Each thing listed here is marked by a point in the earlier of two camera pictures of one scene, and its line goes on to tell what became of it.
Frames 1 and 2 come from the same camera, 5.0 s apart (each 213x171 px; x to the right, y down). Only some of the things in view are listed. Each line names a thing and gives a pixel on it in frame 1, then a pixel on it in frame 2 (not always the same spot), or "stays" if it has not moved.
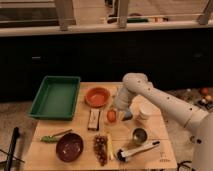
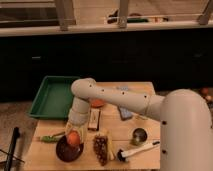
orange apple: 111,115 to 73,138
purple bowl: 69,147 stays
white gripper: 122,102 to 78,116
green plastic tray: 56,98 stays
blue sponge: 128,116 stays
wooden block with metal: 94,119 stays
